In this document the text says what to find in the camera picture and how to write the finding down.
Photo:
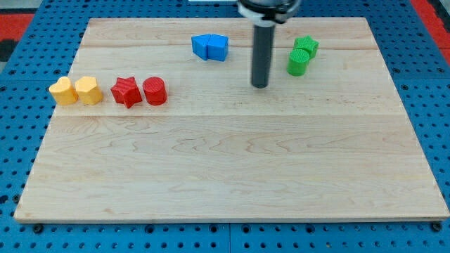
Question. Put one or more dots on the red cylinder block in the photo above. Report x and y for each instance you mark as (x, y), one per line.
(154, 90)

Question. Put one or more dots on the blue triangular block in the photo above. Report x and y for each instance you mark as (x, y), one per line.
(199, 45)

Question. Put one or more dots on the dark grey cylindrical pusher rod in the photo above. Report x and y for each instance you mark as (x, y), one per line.
(263, 38)

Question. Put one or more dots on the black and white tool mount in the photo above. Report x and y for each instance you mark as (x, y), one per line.
(268, 12)

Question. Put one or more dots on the red star block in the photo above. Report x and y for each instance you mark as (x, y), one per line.
(126, 92)

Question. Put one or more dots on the green star block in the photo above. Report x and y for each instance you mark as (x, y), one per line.
(308, 44)

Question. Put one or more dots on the yellow heart block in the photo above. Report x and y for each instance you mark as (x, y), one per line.
(63, 92)

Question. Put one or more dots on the blue pentagon block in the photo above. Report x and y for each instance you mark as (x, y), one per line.
(217, 47)

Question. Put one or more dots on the yellow hexagon block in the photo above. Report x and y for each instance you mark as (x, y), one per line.
(88, 90)

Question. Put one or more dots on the wooden board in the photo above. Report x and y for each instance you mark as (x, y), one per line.
(332, 145)

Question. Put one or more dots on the green cylinder block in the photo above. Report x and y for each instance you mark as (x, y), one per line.
(298, 62)

